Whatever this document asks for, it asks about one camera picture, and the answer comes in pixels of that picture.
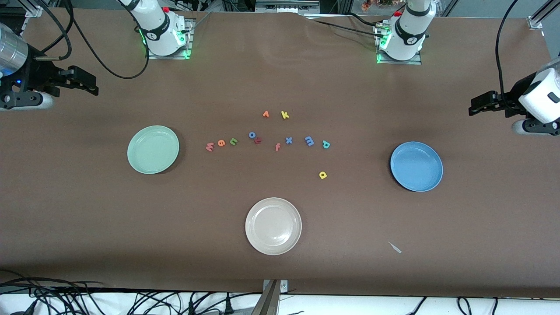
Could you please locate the blue foam letter m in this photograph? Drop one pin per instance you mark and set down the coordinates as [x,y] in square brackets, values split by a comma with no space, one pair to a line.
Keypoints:
[309,140]

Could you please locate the beige plate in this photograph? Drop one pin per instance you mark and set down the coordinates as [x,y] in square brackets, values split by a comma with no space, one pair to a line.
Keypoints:
[273,225]

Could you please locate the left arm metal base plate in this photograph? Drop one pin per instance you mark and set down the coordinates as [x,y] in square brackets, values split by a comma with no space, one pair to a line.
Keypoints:
[400,62]

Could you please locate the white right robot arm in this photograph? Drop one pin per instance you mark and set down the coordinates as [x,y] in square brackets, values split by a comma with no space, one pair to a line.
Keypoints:
[157,30]

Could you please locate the teal foam letter p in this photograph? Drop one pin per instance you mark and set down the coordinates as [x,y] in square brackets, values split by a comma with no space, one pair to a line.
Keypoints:
[326,144]

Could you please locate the blue plate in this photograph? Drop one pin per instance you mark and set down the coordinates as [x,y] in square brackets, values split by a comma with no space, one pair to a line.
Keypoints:
[416,166]

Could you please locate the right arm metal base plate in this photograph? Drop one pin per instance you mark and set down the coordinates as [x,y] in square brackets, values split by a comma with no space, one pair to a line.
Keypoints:
[189,39]

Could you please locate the white tape scrap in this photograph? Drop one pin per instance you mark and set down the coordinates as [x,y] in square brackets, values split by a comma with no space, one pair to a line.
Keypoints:
[395,247]

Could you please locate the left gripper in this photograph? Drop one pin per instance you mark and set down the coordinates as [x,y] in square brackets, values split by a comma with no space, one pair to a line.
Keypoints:
[511,101]

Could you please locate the pink foam letter w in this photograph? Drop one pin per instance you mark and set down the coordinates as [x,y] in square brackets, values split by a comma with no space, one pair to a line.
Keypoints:
[209,147]

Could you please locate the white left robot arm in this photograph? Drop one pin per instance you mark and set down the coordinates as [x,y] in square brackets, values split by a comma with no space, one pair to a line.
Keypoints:
[409,30]

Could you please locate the aluminium profile bar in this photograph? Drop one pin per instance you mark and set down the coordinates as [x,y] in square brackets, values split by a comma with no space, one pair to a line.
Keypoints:
[267,304]

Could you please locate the brown table cover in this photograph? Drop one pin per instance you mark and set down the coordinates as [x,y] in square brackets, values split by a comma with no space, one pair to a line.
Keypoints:
[87,210]

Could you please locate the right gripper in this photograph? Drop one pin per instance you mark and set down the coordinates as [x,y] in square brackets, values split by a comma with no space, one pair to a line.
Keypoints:
[40,75]

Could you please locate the grey metal equipment box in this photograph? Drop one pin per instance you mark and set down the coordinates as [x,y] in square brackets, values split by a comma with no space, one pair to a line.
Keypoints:
[284,6]

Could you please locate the green plate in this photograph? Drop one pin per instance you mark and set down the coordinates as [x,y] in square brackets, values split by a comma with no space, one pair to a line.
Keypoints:
[153,149]

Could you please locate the grey metal bracket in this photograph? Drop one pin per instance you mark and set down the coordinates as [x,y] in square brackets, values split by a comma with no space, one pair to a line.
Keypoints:
[284,286]

